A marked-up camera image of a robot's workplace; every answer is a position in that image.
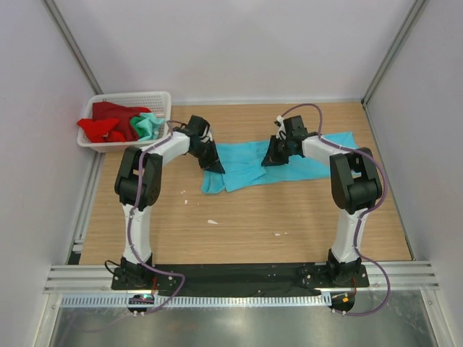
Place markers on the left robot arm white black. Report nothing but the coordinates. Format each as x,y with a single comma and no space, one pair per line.
138,185

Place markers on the dark red t shirt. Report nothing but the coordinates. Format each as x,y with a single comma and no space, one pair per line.
106,110

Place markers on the right aluminium corner post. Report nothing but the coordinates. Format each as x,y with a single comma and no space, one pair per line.
405,29

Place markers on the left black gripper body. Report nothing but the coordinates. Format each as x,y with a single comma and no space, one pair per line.
205,153

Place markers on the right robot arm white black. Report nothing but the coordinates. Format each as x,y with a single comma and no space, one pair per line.
355,188

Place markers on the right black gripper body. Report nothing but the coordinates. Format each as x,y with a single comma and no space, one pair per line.
282,147

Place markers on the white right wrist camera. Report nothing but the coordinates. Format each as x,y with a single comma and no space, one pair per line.
281,133

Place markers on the blue t shirt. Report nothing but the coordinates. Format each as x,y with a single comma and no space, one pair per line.
242,165

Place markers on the white plastic laundry basket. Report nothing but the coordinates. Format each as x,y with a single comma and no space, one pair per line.
159,102

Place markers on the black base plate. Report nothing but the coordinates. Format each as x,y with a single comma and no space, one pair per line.
236,280

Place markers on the grey slotted cable duct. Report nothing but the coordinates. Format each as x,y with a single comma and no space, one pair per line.
142,301

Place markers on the left aluminium corner post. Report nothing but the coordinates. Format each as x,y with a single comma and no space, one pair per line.
71,43

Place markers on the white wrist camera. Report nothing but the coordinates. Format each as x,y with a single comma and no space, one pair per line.
207,135
281,133

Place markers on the aluminium corner post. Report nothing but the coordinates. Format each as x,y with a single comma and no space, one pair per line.
405,29
71,43

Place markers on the mint green t shirt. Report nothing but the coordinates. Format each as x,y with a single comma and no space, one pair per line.
147,125

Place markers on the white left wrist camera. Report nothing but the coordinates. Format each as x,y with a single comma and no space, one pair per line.
207,135

